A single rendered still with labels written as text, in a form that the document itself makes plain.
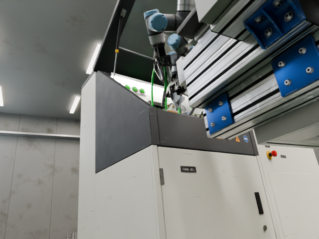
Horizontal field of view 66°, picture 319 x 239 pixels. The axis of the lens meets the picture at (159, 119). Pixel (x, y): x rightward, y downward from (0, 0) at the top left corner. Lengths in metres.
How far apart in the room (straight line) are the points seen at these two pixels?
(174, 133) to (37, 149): 8.61
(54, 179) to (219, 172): 8.39
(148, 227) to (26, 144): 8.72
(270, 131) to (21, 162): 8.99
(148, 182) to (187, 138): 0.26
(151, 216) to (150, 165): 0.18
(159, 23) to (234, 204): 0.85
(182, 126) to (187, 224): 0.39
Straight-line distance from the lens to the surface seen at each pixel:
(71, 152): 9.56
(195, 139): 1.10
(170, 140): 1.01
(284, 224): 1.48
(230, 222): 1.15
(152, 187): 0.93
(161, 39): 1.24
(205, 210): 1.05
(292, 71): 0.55
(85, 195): 1.57
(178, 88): 1.41
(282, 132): 0.65
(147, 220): 0.96
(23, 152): 9.45
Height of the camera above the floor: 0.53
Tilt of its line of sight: 22 degrees up
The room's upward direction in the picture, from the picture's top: 6 degrees counter-clockwise
